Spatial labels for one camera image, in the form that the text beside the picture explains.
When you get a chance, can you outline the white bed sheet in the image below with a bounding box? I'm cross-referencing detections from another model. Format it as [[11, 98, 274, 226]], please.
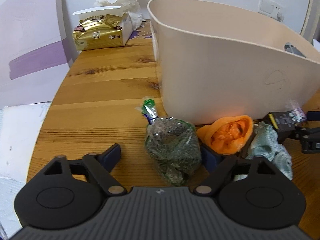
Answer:
[[1, 102, 51, 239]]

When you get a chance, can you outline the cartoon kitty blind box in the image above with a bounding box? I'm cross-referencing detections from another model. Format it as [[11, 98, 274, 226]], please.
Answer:
[[285, 100, 307, 124]]

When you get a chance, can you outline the gold tissue pack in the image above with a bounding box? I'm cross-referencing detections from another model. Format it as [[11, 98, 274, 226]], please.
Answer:
[[72, 6, 133, 51]]

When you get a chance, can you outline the white wooden shelf frame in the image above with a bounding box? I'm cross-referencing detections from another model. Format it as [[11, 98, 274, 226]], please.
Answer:
[[300, 0, 320, 43]]

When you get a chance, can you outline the white wall socket plate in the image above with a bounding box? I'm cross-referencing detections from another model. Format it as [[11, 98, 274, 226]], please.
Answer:
[[258, 0, 284, 22]]

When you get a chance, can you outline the clear bag of dried herbs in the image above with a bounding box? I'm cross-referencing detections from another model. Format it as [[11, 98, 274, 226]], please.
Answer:
[[140, 98, 202, 186]]

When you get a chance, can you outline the beige plastic storage basket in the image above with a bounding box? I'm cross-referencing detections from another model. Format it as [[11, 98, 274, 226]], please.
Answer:
[[147, 0, 319, 125]]

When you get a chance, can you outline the black small box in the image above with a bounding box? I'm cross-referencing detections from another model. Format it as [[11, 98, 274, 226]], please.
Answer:
[[263, 111, 296, 143]]

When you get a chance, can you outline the pink purple bed headboard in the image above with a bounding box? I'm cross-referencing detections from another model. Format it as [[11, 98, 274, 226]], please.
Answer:
[[1, 0, 73, 107]]

